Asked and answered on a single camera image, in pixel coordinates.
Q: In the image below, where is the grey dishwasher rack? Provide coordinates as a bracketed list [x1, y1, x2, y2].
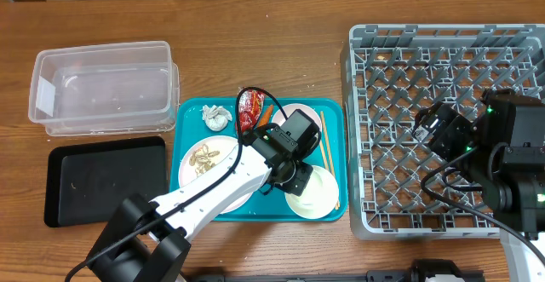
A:
[341, 24, 544, 240]

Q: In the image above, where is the white bowl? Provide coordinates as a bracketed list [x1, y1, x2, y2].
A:
[284, 165, 340, 220]

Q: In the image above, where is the red snack wrapper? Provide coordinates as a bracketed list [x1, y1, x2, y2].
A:
[237, 89, 265, 133]

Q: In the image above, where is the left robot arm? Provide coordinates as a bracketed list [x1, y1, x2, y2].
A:
[83, 109, 321, 281]

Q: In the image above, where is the teal serving tray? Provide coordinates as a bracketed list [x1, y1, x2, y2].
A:
[169, 97, 348, 222]

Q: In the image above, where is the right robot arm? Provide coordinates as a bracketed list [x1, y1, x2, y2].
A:
[412, 89, 544, 281]

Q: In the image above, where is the black rectangular tray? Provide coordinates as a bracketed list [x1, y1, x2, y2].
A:
[43, 136, 169, 227]

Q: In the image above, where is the orange carrot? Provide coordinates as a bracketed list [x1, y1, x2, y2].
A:
[256, 105, 274, 127]

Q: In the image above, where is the crumpled white tissue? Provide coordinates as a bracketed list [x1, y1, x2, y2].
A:
[201, 105, 232, 132]

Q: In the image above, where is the wooden chopstick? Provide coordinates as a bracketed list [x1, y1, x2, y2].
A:
[319, 141, 340, 210]
[320, 111, 336, 178]

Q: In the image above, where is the pink plate with peanut shells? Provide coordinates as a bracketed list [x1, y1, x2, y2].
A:
[178, 135, 238, 187]

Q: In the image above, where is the clear plastic bin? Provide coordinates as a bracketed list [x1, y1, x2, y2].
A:
[28, 41, 180, 136]

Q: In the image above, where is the pink bowl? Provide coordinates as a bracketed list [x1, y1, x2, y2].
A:
[269, 103, 322, 158]

